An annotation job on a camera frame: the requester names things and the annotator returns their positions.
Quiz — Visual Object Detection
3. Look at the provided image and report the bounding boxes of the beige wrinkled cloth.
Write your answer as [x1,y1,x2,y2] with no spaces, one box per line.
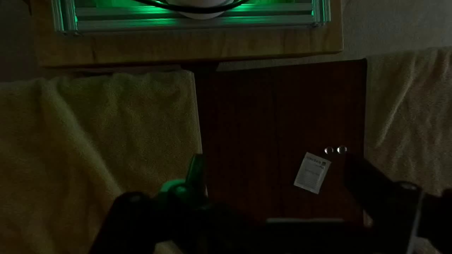
[366,45,452,254]

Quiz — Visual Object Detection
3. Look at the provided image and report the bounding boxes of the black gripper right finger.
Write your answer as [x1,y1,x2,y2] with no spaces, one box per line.
[344,154,452,254]

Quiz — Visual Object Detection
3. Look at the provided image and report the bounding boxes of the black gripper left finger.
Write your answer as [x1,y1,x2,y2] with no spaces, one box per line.
[90,153,266,254]

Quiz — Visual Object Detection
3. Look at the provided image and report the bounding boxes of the white card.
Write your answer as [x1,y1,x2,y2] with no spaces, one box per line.
[293,151,332,195]

